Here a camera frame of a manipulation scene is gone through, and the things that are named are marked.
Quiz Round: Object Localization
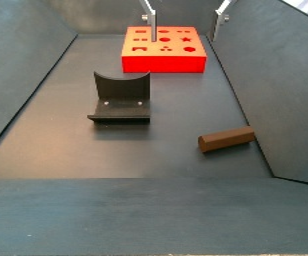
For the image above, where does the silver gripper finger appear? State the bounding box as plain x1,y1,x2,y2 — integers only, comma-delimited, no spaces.
210,0,237,41
139,0,157,42

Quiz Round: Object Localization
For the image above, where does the brown hexagon peg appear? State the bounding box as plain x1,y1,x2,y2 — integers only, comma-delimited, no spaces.
198,126,256,152

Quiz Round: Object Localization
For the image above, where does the red shape sorter block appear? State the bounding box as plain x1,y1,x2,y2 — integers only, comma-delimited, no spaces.
121,26,207,73

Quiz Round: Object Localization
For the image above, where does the black curved peg holder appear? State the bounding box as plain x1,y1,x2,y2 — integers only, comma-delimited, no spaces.
87,73,151,122

